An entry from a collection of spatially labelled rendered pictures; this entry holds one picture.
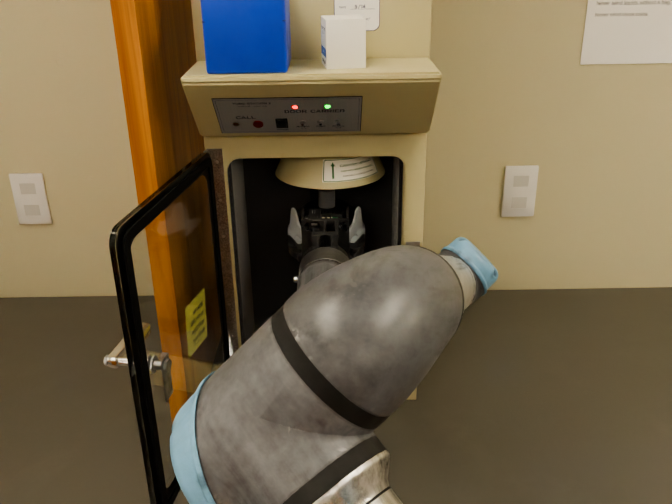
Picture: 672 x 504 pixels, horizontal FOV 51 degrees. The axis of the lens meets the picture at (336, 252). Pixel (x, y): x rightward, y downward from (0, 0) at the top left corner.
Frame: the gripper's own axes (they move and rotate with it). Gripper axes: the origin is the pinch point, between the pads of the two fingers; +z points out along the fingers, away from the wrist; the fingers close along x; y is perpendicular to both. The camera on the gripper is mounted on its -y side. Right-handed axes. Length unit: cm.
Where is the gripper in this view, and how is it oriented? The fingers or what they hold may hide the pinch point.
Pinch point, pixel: (326, 228)
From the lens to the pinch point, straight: 117.6
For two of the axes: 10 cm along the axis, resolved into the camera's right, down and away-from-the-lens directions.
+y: -0.1, -9.1, -4.2
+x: -10.0, 0.1, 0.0
